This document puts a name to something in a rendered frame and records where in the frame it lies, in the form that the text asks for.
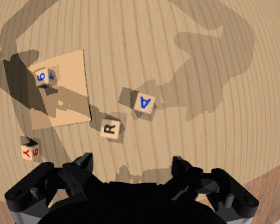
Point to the tan block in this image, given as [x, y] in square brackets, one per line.
[45, 78]
[110, 128]
[144, 103]
[30, 151]

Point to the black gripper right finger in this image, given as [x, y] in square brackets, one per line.
[235, 204]

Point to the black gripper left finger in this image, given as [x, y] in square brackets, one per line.
[28, 200]

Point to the tan square mat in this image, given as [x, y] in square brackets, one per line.
[67, 101]

